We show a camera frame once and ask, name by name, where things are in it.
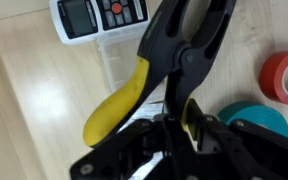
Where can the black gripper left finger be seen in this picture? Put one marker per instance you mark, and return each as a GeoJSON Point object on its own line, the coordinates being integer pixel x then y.
{"type": "Point", "coordinates": [124, 150]}

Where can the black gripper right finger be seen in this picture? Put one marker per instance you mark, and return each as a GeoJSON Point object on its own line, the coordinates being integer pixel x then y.
{"type": "Point", "coordinates": [250, 150]}

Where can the black and yellow spring clamp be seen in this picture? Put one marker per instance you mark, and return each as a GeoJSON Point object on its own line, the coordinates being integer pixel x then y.
{"type": "Point", "coordinates": [160, 50]}

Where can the wooden drawer with white front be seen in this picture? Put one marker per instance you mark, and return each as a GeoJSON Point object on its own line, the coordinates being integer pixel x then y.
{"type": "Point", "coordinates": [50, 83]}

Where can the teal tape roll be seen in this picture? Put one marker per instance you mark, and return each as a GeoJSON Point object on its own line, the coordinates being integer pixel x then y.
{"type": "Point", "coordinates": [257, 116]}

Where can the small red tape roll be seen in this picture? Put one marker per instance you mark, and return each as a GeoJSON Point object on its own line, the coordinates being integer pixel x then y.
{"type": "Point", "coordinates": [274, 76]}

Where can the clear plastic screw box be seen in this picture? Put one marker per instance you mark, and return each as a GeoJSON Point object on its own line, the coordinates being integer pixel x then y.
{"type": "Point", "coordinates": [120, 63]}

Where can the white digital gauge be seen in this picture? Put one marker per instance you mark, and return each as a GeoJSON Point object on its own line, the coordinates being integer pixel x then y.
{"type": "Point", "coordinates": [84, 20]}

